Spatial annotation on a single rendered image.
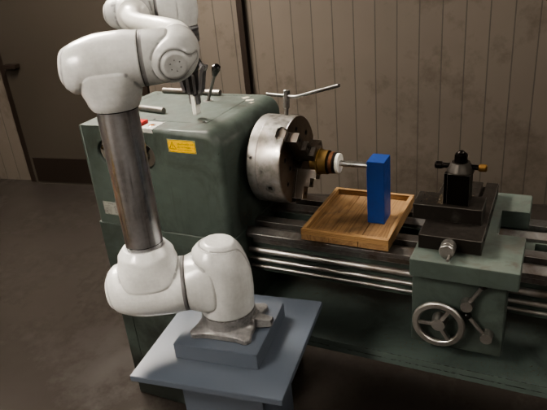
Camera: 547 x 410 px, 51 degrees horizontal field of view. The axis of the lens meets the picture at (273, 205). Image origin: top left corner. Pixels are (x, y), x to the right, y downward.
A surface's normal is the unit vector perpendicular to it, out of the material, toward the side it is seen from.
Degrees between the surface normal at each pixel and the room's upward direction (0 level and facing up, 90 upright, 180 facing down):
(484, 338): 90
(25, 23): 90
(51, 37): 90
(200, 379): 0
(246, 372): 0
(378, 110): 90
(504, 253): 0
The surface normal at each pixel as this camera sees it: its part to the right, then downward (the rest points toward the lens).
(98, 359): -0.09, -0.90
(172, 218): -0.43, 0.42
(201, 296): 0.06, 0.43
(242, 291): 0.63, 0.25
